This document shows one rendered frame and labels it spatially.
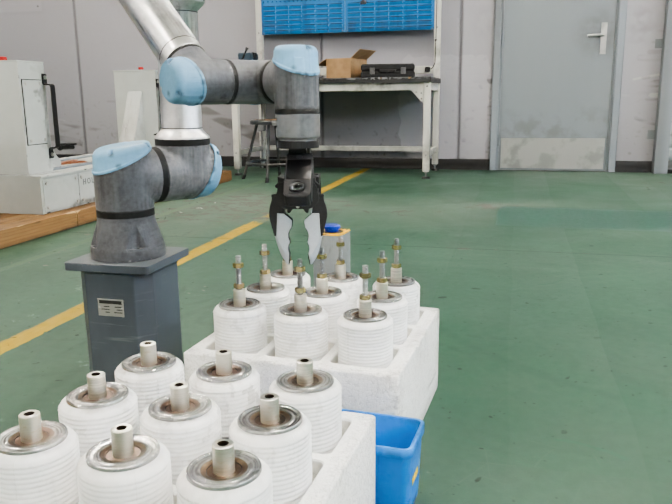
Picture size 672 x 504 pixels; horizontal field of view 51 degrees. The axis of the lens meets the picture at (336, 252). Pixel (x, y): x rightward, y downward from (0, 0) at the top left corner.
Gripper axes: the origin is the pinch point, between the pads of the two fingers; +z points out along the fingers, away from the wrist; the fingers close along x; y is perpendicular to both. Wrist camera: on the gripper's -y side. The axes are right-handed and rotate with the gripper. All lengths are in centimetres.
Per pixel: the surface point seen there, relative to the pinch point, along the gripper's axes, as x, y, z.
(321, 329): -3.8, -2.2, 12.2
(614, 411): -61, 14, 35
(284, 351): 2.6, -3.4, 15.8
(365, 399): -11.4, -10.5, 21.4
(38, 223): 138, 193, 28
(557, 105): -169, 475, -19
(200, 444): 8.0, -42.9, 12.7
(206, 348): 17.3, 1.3, 17.1
